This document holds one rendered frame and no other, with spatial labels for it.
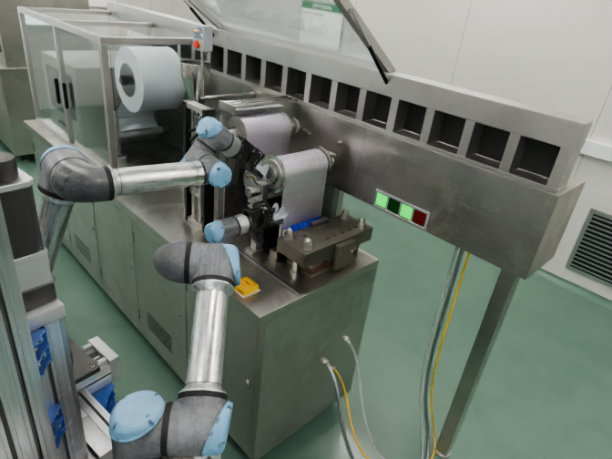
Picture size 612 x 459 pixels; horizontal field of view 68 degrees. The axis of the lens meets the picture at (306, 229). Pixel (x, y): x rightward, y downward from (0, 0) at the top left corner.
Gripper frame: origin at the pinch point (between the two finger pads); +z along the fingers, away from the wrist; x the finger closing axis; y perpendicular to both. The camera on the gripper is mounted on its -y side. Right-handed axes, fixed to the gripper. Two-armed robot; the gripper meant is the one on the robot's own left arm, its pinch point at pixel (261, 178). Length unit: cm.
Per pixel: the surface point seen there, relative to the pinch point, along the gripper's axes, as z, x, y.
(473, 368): 83, -82, -17
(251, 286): 5.5, -20.0, -35.6
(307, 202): 21.8, -7.7, 3.2
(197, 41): -23, 52, 35
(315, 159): 13.5, -5.9, 18.9
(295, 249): 13.4, -21.7, -15.6
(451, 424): 105, -82, -44
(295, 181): 8.5, -7.6, 6.4
